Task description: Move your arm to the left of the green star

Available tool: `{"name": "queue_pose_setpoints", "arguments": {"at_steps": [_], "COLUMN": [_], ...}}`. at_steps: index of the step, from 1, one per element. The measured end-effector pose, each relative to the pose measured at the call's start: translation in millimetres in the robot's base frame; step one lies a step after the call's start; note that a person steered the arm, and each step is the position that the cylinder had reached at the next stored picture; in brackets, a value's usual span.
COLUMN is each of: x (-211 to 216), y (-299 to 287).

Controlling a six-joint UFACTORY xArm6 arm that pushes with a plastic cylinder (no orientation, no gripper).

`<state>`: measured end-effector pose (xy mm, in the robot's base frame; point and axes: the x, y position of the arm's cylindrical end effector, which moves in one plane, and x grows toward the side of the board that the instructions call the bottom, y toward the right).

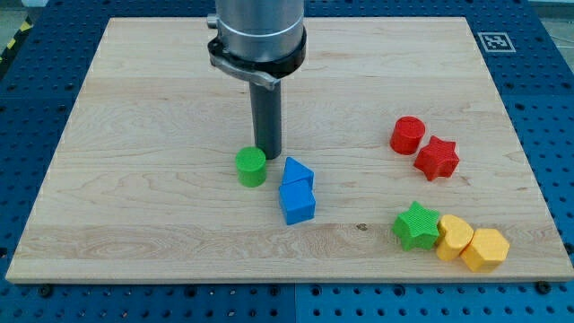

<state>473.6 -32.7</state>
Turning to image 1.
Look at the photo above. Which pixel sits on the red cylinder block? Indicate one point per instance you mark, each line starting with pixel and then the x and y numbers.
pixel 407 135

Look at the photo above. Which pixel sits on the blue triangle block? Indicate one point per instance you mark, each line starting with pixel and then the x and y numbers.
pixel 295 171

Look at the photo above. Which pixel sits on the green cylinder block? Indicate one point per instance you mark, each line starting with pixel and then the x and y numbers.
pixel 251 166

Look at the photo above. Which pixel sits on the yellow hexagon block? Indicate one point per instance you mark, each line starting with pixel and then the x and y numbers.
pixel 487 250

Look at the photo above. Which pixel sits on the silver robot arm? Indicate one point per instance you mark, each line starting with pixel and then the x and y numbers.
pixel 258 41

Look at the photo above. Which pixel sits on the black white fiducial marker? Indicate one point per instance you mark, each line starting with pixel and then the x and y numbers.
pixel 496 42

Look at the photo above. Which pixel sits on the red star block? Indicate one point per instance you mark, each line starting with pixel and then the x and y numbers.
pixel 438 159

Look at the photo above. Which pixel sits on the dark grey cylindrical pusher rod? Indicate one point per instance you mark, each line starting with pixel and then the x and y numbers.
pixel 267 119

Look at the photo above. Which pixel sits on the blue cube block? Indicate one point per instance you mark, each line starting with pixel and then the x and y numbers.
pixel 297 202

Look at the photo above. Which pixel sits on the green star block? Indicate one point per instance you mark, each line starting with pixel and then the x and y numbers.
pixel 417 228

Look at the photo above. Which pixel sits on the yellow heart block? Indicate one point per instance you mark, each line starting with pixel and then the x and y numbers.
pixel 454 235

